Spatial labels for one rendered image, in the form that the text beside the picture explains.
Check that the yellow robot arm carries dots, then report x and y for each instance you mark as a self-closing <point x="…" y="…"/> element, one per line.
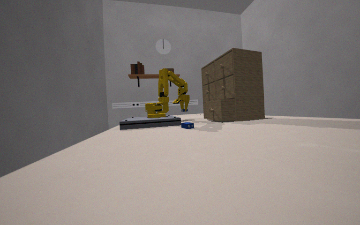
<point x="164" y="76"/>

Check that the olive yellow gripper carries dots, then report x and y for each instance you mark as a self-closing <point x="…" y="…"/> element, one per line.
<point x="182" y="99"/>

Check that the brown wooden chest of drawers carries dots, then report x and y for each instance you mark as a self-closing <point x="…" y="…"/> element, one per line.
<point x="248" y="84"/>

